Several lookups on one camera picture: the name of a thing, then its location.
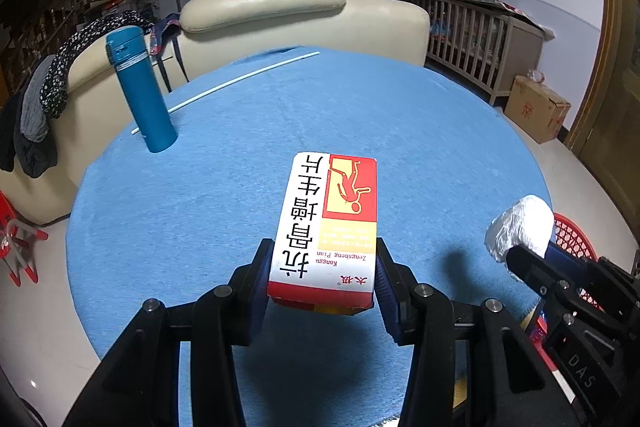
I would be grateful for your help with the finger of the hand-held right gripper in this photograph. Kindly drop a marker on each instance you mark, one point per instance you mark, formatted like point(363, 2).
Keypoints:
point(532, 269)
point(570, 259)

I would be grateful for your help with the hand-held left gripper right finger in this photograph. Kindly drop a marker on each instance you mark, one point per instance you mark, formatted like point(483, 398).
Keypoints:
point(387, 292)

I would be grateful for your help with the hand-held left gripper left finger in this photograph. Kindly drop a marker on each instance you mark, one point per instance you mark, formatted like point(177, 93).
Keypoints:
point(260, 292)

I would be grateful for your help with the red plastic mesh basket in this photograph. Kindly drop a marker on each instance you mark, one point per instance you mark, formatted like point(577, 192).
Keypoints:
point(575, 234)

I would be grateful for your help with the white tissue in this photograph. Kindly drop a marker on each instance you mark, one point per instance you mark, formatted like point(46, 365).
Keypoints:
point(522, 227)

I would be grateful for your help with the red white medicine box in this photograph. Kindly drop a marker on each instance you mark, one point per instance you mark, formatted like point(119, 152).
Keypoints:
point(325, 227)

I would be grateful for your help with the brown cardboard box red print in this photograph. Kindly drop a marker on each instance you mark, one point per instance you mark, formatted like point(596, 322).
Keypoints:
point(537, 107)

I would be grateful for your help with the wooden door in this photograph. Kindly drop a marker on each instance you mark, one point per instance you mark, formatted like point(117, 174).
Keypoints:
point(610, 72)

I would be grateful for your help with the thin white stick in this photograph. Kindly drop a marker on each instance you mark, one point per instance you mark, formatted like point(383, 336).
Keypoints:
point(235, 81)

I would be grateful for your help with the teal thermos bottle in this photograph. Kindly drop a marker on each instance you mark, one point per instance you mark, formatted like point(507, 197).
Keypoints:
point(145, 97)

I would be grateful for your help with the wooden baby crib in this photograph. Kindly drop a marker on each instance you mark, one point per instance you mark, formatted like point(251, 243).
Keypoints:
point(470, 42)

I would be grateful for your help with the red plastic stool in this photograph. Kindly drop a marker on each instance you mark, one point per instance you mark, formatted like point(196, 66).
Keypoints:
point(17, 247)

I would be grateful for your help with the black garment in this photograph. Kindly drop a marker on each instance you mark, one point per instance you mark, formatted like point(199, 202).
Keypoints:
point(25, 157)

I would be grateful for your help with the beige leather sofa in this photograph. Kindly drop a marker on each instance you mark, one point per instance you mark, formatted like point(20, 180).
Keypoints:
point(270, 12)

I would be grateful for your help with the grey knit garment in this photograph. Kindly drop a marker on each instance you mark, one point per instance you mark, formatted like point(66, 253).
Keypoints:
point(32, 107)

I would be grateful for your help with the dark floral garment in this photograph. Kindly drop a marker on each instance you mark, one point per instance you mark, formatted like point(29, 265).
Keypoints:
point(85, 47)

